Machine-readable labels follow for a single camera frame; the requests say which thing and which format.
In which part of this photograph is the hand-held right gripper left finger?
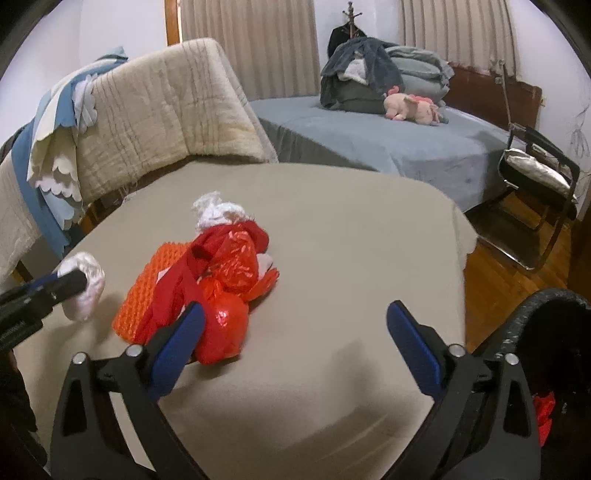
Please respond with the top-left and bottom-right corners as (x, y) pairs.
(50, 301), (206, 480)

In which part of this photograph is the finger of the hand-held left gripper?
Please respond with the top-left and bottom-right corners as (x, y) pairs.
(0, 268), (88, 309)

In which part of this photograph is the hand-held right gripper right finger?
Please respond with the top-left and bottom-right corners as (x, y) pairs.
(385, 300), (542, 480)

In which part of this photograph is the white tissue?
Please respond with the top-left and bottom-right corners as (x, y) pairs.
(58, 252), (107, 322)

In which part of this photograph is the red plastic bag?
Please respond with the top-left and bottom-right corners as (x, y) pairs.
(191, 231), (281, 367)

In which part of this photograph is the dark red cloth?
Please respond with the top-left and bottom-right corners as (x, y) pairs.
(134, 220), (271, 347)

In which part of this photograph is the orange spiky mat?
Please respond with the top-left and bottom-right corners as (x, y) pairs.
(113, 242), (195, 344)

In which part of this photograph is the black bin with bag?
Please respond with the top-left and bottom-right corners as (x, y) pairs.
(503, 287), (591, 480)

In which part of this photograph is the red plastic scrap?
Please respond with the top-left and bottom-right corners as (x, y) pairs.
(533, 392), (557, 448)

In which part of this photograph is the white plastic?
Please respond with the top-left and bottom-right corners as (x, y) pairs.
(191, 191), (257, 234)

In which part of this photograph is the beige quilted blanket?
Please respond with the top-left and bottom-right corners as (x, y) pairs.
(76, 38), (278, 204)
(0, 159), (47, 284)

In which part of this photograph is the white scalloped cloth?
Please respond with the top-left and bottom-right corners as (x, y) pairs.
(28, 83), (86, 204)

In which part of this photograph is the dark grey garment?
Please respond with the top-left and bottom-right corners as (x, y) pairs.
(0, 131), (23, 161)

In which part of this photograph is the light blue scalloped cloth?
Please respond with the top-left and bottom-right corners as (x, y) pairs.
(37, 45), (130, 134)

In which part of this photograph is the bed with grey sheet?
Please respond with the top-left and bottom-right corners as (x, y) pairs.
(249, 95), (527, 213)

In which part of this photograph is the white seat cushion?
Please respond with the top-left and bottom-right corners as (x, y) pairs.
(503, 148), (573, 195)

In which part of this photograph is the pink plush toy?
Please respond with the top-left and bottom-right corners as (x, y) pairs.
(384, 92), (450, 125)

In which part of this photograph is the black metal chair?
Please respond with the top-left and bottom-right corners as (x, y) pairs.
(478, 124), (581, 272)

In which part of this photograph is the wooden headboard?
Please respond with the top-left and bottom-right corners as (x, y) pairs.
(450, 62), (543, 134)

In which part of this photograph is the thin metal pole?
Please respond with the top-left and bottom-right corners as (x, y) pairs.
(494, 60), (515, 127)

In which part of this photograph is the grey folded duvet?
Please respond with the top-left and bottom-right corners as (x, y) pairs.
(385, 45), (455, 104)

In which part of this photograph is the grey fluffy blanket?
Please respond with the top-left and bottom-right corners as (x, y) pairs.
(320, 37), (402, 114)

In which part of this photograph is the wide beige curtain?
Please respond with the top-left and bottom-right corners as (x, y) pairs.
(180, 0), (321, 102)

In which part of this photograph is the dark hanging jacket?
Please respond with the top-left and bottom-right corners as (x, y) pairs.
(328, 24), (365, 61)

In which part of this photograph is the wooden coat rack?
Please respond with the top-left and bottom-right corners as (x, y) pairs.
(344, 1), (365, 40)

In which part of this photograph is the wooden door frame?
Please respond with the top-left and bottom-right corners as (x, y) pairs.
(165, 0), (182, 47)

